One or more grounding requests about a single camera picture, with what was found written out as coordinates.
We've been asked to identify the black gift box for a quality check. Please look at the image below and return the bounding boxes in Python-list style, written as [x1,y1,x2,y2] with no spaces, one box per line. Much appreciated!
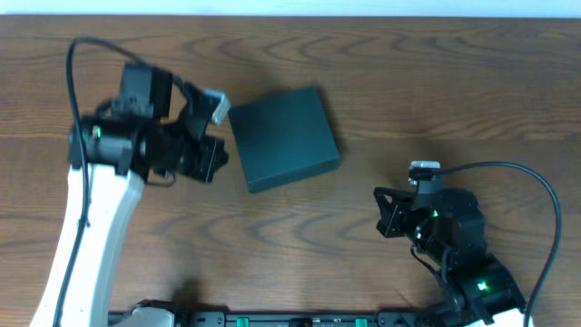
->
[229,87,341,193]

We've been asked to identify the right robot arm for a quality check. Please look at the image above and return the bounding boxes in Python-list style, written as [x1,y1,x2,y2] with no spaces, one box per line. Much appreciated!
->
[373,181,526,326]

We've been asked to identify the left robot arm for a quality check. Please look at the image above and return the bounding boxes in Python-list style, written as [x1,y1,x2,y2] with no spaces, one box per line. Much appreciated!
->
[31,63,231,326]

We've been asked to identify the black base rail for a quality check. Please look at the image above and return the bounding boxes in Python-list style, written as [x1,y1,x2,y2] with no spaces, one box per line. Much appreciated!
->
[108,299,437,327]

